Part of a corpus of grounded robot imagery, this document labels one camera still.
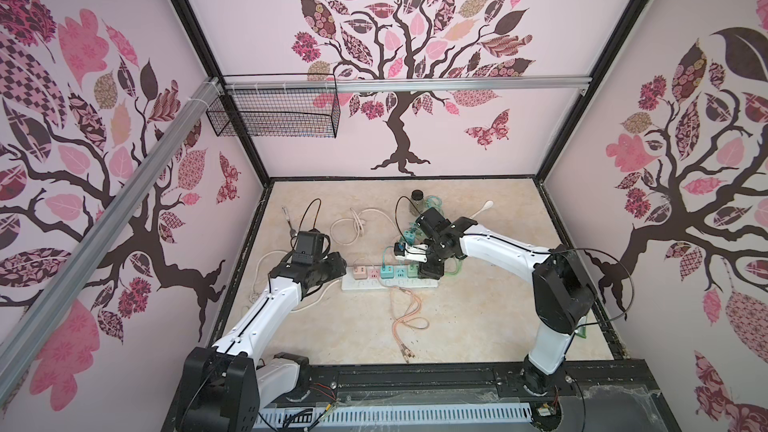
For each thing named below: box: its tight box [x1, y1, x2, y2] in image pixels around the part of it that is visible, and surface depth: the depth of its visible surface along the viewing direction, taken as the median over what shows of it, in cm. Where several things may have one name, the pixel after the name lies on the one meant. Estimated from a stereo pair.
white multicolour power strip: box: [341, 265, 440, 291], surface depth 90 cm
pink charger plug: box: [353, 266, 368, 280], surface depth 89 cm
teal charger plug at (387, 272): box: [380, 265, 395, 279], surface depth 88 cm
